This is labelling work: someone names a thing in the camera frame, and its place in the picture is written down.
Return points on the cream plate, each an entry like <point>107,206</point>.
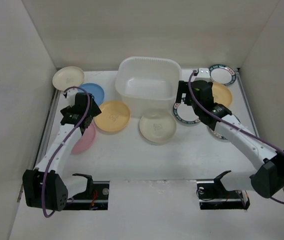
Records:
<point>157,126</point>
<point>68,77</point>

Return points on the patterned rim plate back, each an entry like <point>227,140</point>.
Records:
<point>222,74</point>

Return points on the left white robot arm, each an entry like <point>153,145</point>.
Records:
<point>43,185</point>

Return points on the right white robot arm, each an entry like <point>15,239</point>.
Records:
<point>268,162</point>

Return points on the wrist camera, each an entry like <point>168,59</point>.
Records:
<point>203,74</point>
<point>70,96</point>

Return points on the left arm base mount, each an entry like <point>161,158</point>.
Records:
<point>96,200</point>

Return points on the blue plastic plate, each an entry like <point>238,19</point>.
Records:
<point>96,90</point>

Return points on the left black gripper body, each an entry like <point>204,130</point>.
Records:
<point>95,111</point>

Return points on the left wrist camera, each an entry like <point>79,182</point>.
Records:
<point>70,96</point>

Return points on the orange plate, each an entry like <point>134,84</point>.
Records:
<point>222,95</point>
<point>114,117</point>

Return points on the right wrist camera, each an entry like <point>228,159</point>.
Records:
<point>203,74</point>

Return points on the translucent white plastic bin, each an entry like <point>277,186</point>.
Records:
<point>148,83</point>

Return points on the pink plastic plate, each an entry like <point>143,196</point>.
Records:
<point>87,139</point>

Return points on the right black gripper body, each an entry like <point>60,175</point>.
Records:
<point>181,90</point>

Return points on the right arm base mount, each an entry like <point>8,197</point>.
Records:
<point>213,196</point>

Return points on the patterned rim plate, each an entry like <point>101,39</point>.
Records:
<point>184,113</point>
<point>222,74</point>
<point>217,135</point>

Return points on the patterned rim plate front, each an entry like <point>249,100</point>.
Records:
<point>217,135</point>

